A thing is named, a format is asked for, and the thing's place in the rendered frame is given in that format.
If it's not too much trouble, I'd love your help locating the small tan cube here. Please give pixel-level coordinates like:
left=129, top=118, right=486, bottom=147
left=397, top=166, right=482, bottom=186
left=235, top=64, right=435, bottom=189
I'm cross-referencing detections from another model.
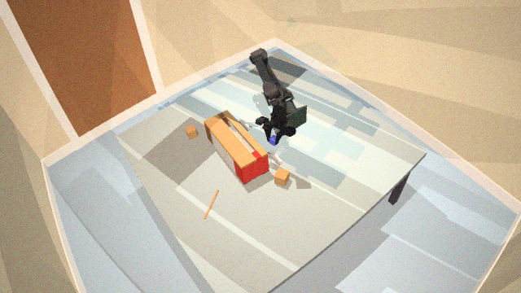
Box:
left=186, top=125, right=198, bottom=139

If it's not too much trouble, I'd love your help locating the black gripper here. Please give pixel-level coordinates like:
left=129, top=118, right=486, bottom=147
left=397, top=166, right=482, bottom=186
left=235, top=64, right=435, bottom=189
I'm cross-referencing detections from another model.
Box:
left=255, top=112, right=296, bottom=145

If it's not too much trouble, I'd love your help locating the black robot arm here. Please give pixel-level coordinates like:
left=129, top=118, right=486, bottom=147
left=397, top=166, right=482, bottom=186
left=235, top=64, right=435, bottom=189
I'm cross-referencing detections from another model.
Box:
left=249, top=48, right=299, bottom=124

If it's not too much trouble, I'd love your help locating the blue block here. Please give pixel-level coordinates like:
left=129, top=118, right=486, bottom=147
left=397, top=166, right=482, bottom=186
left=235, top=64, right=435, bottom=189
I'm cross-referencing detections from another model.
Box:
left=269, top=135, right=276, bottom=146

